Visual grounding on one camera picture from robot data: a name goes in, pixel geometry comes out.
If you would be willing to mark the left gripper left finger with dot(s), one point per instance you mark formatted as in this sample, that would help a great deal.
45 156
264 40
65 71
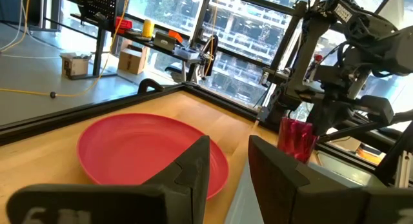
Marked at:
180 185

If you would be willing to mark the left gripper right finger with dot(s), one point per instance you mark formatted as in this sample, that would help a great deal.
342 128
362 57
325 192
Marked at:
284 191

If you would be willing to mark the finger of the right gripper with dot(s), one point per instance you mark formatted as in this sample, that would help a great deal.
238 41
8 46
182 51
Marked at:
322 119
377 109

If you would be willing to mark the red round plate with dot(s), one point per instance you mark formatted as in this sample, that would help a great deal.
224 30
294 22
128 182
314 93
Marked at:
129 146

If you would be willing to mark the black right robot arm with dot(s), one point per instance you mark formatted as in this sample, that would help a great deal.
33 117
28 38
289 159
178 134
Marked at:
306 40

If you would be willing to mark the red round knob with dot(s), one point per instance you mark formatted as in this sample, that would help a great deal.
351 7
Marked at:
318 58

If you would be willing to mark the dark office chair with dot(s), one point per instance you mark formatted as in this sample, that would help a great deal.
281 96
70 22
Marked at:
175 71

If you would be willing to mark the black hanging holder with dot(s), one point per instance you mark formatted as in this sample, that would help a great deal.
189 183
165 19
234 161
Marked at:
213 56

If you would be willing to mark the clear plastic box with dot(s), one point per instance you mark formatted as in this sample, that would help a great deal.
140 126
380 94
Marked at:
187 53

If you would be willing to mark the closed cardboard box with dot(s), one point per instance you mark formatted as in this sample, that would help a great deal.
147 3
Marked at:
131 61

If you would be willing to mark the grey box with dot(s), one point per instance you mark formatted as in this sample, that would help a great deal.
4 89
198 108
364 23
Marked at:
164 41

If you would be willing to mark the orange object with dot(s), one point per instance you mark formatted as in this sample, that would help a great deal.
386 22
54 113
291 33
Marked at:
175 36

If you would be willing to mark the black metal workbench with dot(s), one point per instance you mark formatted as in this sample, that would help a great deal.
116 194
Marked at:
99 49

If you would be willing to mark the open cardboard box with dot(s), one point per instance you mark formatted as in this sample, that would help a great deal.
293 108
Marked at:
75 66

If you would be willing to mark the yellow cylinder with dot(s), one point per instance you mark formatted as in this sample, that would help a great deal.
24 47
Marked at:
148 28

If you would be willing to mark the red storage bin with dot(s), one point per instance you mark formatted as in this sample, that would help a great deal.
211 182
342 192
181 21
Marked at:
124 24

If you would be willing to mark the black pegboard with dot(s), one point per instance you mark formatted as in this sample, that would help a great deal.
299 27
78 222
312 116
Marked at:
98 4

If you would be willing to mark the silver aluminium bracket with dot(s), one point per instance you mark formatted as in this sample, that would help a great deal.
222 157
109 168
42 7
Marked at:
405 169

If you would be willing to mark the black aluminium table frame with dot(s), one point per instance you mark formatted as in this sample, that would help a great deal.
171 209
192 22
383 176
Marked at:
96 109

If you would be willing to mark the black window frame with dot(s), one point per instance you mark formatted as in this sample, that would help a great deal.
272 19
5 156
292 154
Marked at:
200 17

